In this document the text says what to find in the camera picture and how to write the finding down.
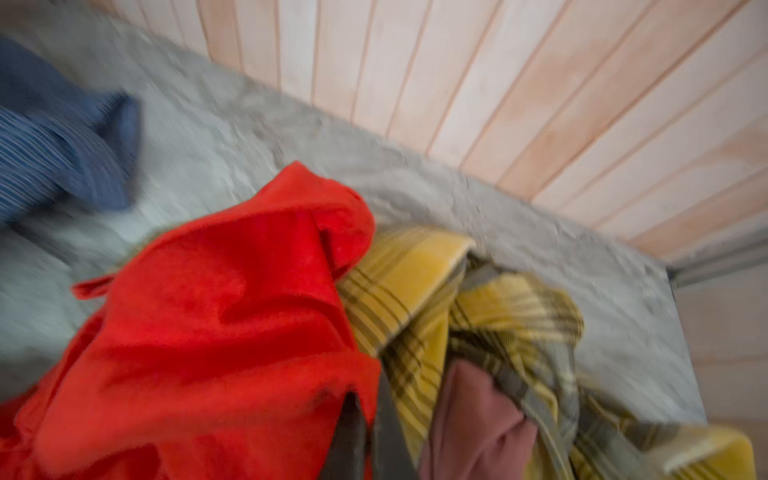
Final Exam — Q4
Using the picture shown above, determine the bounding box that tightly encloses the yellow plaid cloth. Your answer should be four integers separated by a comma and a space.
338, 227, 756, 479

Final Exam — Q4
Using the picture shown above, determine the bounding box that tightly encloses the blue checked cloth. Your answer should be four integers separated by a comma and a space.
1, 37, 141, 223

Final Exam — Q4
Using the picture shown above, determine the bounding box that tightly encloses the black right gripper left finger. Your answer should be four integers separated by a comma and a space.
318, 392, 367, 480

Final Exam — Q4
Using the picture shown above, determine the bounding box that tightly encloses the dusty pink cloth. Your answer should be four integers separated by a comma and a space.
418, 359, 538, 479

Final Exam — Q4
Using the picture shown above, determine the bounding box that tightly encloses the aluminium frame rail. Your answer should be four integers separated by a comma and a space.
667, 227, 767, 289

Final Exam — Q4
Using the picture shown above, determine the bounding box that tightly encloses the red cloth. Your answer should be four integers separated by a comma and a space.
1, 163, 381, 479

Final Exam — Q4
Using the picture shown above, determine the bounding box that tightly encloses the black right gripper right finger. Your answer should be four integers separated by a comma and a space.
371, 372, 418, 480

